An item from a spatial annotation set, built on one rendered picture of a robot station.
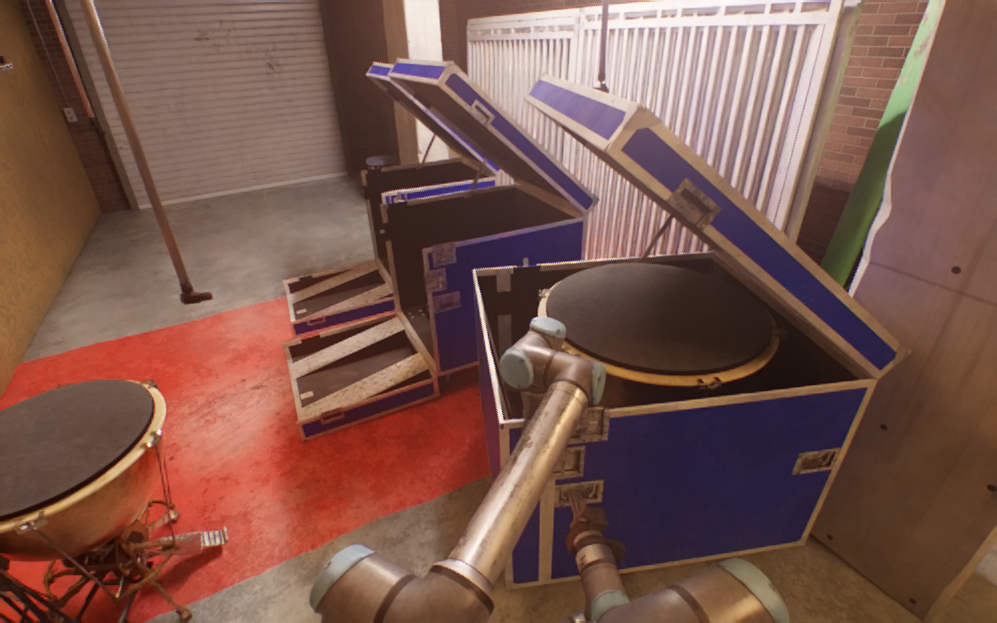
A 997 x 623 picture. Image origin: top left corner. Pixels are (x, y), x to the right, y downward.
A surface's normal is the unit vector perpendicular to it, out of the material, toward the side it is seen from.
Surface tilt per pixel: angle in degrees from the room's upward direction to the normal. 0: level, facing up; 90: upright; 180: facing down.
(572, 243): 90
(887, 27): 90
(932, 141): 90
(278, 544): 0
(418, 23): 90
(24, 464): 0
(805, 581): 0
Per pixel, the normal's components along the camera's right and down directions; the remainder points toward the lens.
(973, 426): -0.87, 0.26
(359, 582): -0.15, -0.73
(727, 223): 0.12, 0.48
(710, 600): -0.03, -0.86
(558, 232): 0.44, 0.44
